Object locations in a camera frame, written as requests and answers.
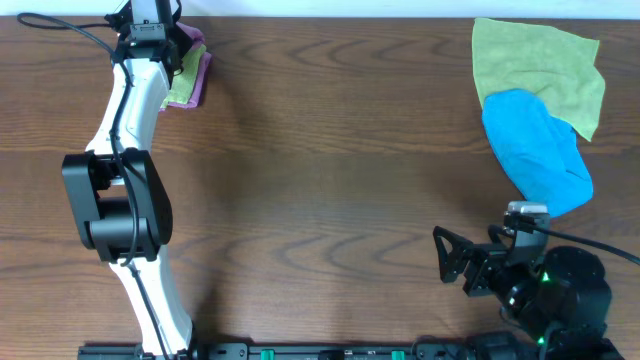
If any purple microfiber cloth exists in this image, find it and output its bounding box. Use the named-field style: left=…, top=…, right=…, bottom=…
left=174, top=22, right=205, bottom=57

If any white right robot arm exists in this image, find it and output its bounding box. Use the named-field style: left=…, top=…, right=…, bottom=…
left=457, top=246, right=622, bottom=360

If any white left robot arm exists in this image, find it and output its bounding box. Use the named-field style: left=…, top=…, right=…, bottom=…
left=62, top=17, right=466, bottom=359

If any folded green cloth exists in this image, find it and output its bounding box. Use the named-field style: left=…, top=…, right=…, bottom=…
left=161, top=45, right=206, bottom=109

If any blue microfiber cloth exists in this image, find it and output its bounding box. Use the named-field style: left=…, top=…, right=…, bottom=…
left=482, top=89, right=594, bottom=217

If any large green microfiber cloth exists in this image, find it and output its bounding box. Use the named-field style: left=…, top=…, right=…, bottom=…
left=471, top=18, right=606, bottom=141

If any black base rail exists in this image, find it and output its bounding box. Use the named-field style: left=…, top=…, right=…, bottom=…
left=77, top=341, right=585, bottom=360

